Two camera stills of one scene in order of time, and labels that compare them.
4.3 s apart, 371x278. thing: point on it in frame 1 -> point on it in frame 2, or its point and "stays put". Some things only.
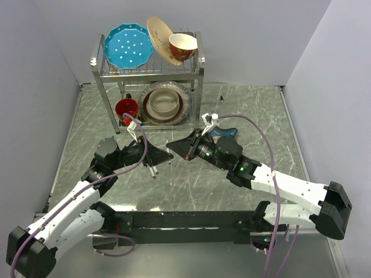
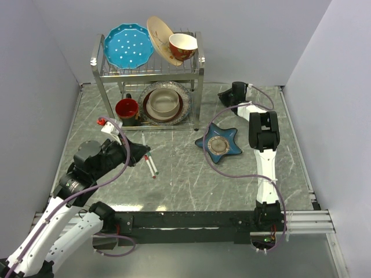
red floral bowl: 182,47 stays put
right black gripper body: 202,147 -> 226,98
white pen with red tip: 152,172 stays put
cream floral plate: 159,32 stays put
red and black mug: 127,106 stays put
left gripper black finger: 155,156 -> 137,152
